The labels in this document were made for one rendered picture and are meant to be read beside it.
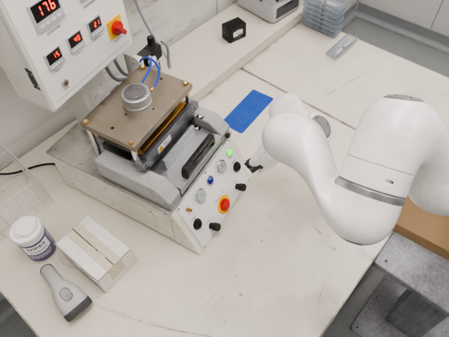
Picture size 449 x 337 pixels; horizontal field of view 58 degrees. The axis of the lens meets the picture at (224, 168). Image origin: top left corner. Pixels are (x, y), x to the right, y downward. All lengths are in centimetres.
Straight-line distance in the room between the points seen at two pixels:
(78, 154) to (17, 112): 34
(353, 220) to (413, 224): 74
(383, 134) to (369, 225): 13
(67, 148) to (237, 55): 83
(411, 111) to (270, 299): 74
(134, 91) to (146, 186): 25
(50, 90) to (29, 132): 56
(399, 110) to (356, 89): 115
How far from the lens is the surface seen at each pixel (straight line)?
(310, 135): 64
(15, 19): 98
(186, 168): 109
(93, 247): 122
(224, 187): 127
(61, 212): 142
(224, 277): 121
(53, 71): 107
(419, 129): 61
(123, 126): 108
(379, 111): 61
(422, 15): 345
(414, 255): 135
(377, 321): 204
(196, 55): 179
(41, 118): 162
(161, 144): 111
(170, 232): 122
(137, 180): 110
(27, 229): 124
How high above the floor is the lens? 187
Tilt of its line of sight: 53 degrees down
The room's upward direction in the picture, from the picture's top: 2 degrees counter-clockwise
